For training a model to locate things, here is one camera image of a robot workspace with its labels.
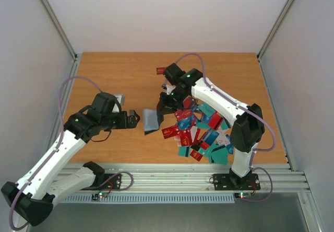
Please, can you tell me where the lone red card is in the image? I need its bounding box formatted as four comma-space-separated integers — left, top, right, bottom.
156, 67, 166, 75

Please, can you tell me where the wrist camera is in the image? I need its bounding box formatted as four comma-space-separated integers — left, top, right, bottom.
162, 84, 175, 95
112, 94, 125, 112

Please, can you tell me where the red card bottom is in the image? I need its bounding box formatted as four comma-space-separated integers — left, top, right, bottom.
190, 150, 203, 161

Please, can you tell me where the blue striped card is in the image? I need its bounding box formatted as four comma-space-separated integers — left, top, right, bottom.
199, 129, 219, 147

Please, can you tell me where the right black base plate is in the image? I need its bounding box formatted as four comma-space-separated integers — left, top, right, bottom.
213, 173, 261, 191

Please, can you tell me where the teal card bottom right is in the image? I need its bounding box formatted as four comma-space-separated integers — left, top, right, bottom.
209, 150, 229, 165

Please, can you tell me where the teal card bottom left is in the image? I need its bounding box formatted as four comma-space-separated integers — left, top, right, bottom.
178, 146, 190, 157

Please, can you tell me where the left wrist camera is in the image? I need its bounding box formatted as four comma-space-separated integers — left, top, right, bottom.
112, 94, 125, 112

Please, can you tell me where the black leather card holder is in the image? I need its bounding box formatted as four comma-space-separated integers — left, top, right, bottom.
143, 109, 160, 135

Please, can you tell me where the red black stripe card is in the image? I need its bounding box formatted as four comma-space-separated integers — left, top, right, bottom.
207, 113, 224, 130

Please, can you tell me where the grey slotted cable duct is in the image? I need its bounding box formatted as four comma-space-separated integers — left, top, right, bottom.
62, 193, 235, 204

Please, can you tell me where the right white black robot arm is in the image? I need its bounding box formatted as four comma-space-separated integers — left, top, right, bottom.
157, 63, 265, 189

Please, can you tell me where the teal card upper pile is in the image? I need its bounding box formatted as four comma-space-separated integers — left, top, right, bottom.
198, 102, 216, 117

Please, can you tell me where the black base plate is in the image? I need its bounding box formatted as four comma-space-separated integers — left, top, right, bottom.
213, 173, 261, 191
83, 173, 122, 190

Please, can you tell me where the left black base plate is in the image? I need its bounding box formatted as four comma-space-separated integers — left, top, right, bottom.
83, 173, 122, 190

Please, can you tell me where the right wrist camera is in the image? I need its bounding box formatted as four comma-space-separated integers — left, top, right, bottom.
162, 84, 175, 95

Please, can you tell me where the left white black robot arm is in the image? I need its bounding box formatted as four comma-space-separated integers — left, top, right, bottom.
1, 92, 140, 226

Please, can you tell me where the white card centre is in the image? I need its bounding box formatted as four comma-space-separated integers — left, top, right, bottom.
190, 126, 200, 143

